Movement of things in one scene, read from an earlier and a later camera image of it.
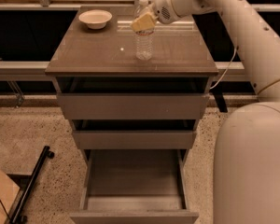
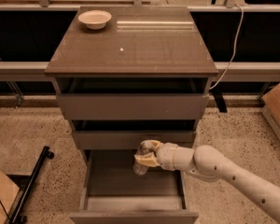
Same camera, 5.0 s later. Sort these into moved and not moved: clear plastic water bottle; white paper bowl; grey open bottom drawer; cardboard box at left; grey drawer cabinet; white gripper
Moved: white gripper; clear plastic water bottle
Not moved: cardboard box at left; grey open bottom drawer; white paper bowl; grey drawer cabinet
